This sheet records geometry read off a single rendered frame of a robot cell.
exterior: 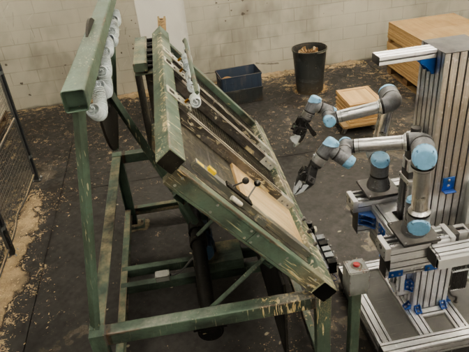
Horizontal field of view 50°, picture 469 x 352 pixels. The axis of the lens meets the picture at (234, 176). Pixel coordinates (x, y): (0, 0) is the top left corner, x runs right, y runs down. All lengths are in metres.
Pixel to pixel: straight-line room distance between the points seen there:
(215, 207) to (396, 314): 1.76
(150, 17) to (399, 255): 4.47
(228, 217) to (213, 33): 5.79
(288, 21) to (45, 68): 3.78
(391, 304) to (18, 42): 6.37
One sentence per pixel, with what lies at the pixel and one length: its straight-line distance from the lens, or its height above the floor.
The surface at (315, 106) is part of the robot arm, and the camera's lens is 3.24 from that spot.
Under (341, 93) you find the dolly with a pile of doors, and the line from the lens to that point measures 6.49.
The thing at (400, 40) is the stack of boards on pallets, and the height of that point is 0.62.
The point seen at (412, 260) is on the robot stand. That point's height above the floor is 0.87.
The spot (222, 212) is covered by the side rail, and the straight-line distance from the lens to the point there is 2.47.
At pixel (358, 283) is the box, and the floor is 0.85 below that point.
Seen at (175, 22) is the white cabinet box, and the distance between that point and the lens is 6.53.
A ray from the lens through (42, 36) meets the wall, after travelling 8.13.
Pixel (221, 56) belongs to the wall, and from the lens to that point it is 8.18.
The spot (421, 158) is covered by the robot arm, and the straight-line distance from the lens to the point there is 2.61.
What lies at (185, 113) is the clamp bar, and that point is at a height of 1.71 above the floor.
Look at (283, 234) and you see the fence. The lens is 2.94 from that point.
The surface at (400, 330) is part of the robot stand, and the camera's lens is 3.66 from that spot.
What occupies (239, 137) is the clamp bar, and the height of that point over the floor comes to 1.21.
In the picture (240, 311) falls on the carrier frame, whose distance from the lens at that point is 2.93.
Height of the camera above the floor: 2.91
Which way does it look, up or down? 31 degrees down
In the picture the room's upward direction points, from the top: 6 degrees counter-clockwise
